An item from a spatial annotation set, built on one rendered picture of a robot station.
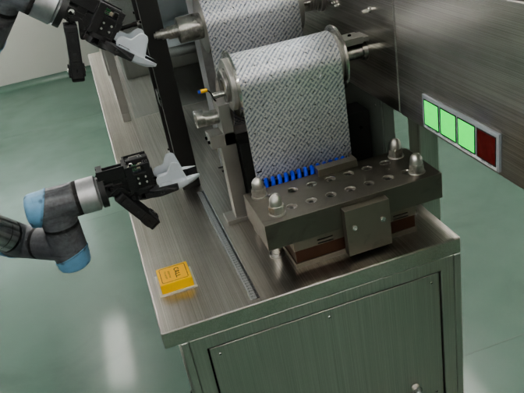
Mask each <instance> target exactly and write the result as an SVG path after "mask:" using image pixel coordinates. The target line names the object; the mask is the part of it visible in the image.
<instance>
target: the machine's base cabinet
mask: <svg viewBox="0 0 524 393"><path fill-rule="evenodd" d="M179 349H180V352H181V355H182V360H183V362H184V366H185V368H186V373H187V376H188V379H189V383H190V387H191V390H190V393H413V392H412V390H411V387H412V386H413V385H414V384H419V385H420V386H421V388H422V389H423V390H422V392H421V393H464V388H463V354H462V289H461V255H460V252H459V253H455V254H452V255H450V256H447V257H443V258H441V259H438V260H434V261H431V262H429V263H426V264H422V265H420V266H417V267H412V268H410V269H407V270H404V271H400V272H398V273H395V274H391V275H388V276H386V277H383V278H379V279H377V280H374V281H370V282H367V283H365V284H362V285H358V286H356V287H353V288H350V289H346V290H343V291H340V292H336V293H334V294H331V295H329V296H325V297H322V298H319V299H315V300H313V301H310V302H308V303H304V304H301V305H298V306H294V307H292V308H289V309H287V310H283V311H280V312H277V313H273V314H270V315H267V316H265V317H261V318H258V319H256V320H252V321H249V322H246V323H244V324H240V325H237V326H235V327H231V328H228V329H225V330H223V331H219V332H216V333H213V334H211V335H207V336H204V337H202V338H197V339H194V340H192V341H189V342H185V343H182V344H180V345H179Z"/></svg>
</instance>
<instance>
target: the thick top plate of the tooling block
mask: <svg viewBox="0 0 524 393"><path fill-rule="evenodd" d="M402 153H403V154H404V157H403V158H401V159H398V160H391V159H389V158H388V155H389V153H385V154H380V155H377V156H375V157H371V158H367V159H364V160H361V161H357V165H358V166H356V167H353V168H348V169H346V170H342V171H340V172H335V173H332V174H329V175H324V176H321V177H318V176H317V174H312V175H308V176H305V177H302V178H299V179H294V180H292V181H288V182H283V183H281V184H277V185H275V186H270V187H268V188H266V190H267V194H268V196H267V197H266V198H265V199H262V200H253V199H252V197H251V196H252V193H246V194H243V196H244V200H245V205H246V212H247V216H248V219H249V220H250V222H251V223H252V225H253V227H254V228H255V229H256V231H257V233H258V235H259V236H260V237H261V239H262V241H263V242H264V244H265V246H266V247H267V249H268V250H269V251H271V250H275V249H278V248H281V247H283V246H288V245H291V244H293V243H297V242H301V241H303V240H306V239H311V238H313V237H316V236H319V235H323V234H326V233H329V232H333V231H336V230H339V229H341V228H343V224H342V212H341V208H342V207H347V206H349V205H352V204H357V203H359V202H363V201H365V200H369V199H373V198H375V197H380V196H383V195H385V196H386V197H387V198H388V199H389V208H390V214H391V213H394V212H396V211H401V210H404V209H406V208H409V207H414V206H416V205H419V204H424V203H426V202H429V201H432V200H436V199H439V198H442V197H443V196H442V174H441V172H439V171H438V170H437V169H436V168H434V167H432V166H431V165H429V164H428V163H426V162H425V161H424V160H423V167H424V169H425V170H426V172H425V173H424V174H422V175H410V174H409V173H408V170H409V159H410V156H411V155H412V154H413V152H412V151H410V150H408V149H407V148H405V147H404V148H402ZM272 194H278V195H279V196H280V197H281V200H282V202H283V203H284V205H285V210H286V214H285V215H284V216H283V217H280V218H271V217H270V216H269V210H268V207H269V198H270V196H271V195H272Z"/></svg>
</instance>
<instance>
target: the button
mask: <svg viewBox="0 0 524 393"><path fill-rule="evenodd" d="M156 274H157V277H158V281H159V284H160V287H161V292H162V294H163V295H164V294H166V293H170V292H174V291H176V290H179V289H184V288H186V287H189V286H191V285H194V283H193V277H192V275H191V273H190V270H189V267H188V265H187V262H186V261H184V262H182V263H179V264H174V265H172V266H168V267H164V268H162V269H158V270H156Z"/></svg>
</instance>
